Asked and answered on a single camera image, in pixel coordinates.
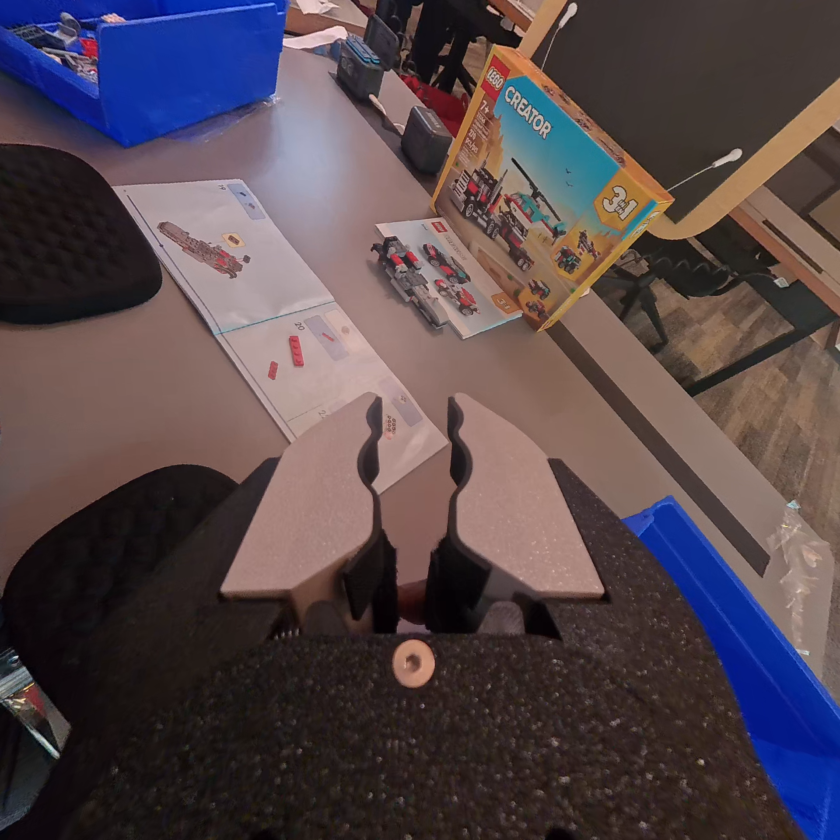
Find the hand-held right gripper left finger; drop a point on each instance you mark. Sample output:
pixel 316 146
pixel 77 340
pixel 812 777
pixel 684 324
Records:
pixel 308 512

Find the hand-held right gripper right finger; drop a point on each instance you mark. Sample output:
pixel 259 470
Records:
pixel 518 518

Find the long red toy brick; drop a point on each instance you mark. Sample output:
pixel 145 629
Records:
pixel 296 351

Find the blue plastic bin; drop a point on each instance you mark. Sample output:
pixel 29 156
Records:
pixel 754 643
pixel 190 72

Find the grey desk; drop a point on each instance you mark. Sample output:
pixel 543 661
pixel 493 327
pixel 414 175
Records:
pixel 328 164

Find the black padded cushion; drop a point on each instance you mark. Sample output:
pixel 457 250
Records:
pixel 118 558
pixel 65 229

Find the closed instruction booklet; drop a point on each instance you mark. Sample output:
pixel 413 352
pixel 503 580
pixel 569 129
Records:
pixel 485 295

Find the open instruction booklet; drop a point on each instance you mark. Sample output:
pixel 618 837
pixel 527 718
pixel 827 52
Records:
pixel 262 289

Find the toy brick truck model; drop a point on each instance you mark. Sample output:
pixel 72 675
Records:
pixel 410 282

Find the clear plastic bag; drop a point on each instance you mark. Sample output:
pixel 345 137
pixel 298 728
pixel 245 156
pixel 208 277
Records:
pixel 804 577

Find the black office chair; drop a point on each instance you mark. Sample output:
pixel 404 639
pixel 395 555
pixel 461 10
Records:
pixel 453 39
pixel 709 275

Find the chrome metal part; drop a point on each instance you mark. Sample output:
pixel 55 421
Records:
pixel 29 709

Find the colourful toy set box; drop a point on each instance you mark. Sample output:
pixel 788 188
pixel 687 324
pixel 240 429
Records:
pixel 558 170

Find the black box device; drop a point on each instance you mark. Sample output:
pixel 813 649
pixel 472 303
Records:
pixel 426 141

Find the red bag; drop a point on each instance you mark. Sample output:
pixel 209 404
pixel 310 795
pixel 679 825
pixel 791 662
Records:
pixel 433 95

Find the black device with teal top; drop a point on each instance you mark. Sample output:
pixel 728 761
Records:
pixel 359 69

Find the black panel with wooden rim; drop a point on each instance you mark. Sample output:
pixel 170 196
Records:
pixel 689 85

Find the pile of toy bricks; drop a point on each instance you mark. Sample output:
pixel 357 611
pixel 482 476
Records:
pixel 65 43

